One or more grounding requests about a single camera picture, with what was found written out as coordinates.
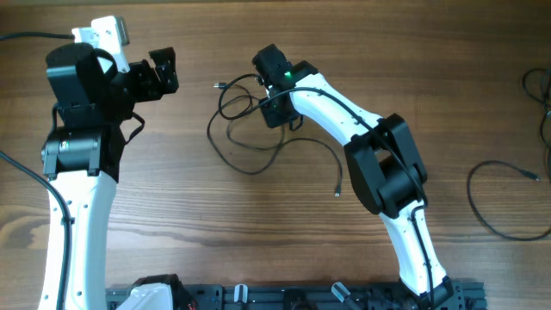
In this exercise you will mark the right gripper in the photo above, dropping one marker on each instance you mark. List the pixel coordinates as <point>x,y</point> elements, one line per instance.
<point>267,63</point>

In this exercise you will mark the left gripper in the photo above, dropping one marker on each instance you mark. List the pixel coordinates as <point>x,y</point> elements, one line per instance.
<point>152,90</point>

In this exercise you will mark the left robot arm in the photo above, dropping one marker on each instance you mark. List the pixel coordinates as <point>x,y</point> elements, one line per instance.
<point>81,161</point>

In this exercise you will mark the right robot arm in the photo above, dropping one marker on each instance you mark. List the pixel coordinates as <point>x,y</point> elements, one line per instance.
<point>386,171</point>

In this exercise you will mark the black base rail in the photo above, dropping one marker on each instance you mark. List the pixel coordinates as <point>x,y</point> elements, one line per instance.
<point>378,295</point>

